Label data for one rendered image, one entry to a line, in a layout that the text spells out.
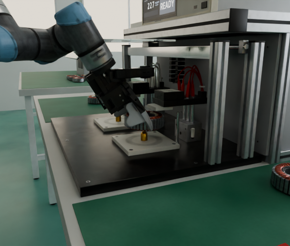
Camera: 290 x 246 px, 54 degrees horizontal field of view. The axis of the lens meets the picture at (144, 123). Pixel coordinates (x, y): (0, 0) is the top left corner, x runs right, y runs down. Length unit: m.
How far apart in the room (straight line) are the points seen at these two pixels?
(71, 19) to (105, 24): 4.96
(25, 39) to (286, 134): 0.68
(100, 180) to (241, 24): 0.44
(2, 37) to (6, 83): 4.83
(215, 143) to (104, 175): 0.27
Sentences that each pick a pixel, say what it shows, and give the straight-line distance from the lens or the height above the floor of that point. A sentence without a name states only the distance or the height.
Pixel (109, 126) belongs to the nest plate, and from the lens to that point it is 0.97.
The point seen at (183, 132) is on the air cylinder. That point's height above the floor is 0.80.
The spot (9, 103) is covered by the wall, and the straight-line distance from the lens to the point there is 5.52.
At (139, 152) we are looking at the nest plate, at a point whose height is 0.78.
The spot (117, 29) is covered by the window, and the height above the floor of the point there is 1.41.
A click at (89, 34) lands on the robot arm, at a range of 0.70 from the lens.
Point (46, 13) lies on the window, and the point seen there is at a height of 1.64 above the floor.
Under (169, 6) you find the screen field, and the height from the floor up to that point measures 1.16.
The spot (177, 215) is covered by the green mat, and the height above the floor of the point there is 0.75.
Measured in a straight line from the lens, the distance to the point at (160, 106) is 0.80.
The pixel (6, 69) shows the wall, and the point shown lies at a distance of 5.46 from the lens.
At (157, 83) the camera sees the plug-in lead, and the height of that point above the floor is 0.91.
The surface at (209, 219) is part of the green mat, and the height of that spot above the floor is 0.75.
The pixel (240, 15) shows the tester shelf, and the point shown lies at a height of 1.10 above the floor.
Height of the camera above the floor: 1.03
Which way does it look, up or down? 14 degrees down
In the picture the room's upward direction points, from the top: straight up
